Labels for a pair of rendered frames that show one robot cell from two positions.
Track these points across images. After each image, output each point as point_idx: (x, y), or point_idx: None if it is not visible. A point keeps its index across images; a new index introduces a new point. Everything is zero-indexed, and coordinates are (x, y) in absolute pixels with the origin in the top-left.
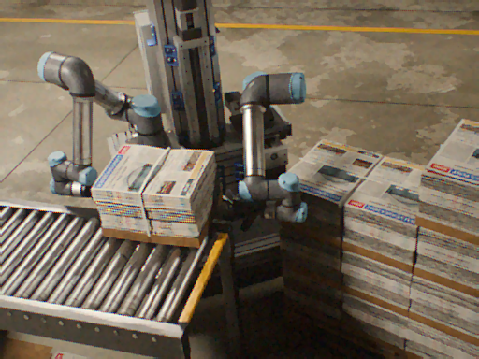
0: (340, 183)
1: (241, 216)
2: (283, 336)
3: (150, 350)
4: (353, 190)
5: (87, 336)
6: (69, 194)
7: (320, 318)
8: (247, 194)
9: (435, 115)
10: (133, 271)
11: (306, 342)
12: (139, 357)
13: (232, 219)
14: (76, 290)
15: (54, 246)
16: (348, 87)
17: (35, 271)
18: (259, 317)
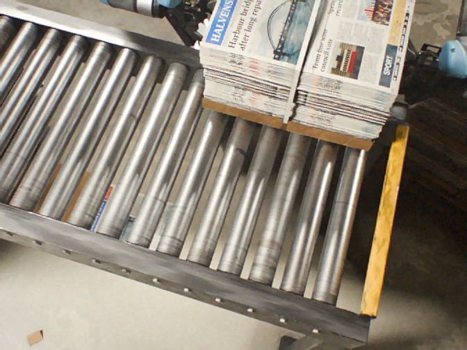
0: None
1: (422, 89)
2: (372, 184)
3: (299, 330)
4: None
5: (197, 296)
6: (131, 10)
7: (431, 180)
8: (463, 70)
9: None
10: (262, 187)
11: (399, 195)
12: (205, 198)
13: (406, 92)
14: (174, 219)
15: (122, 119)
16: None
17: (97, 171)
18: (342, 155)
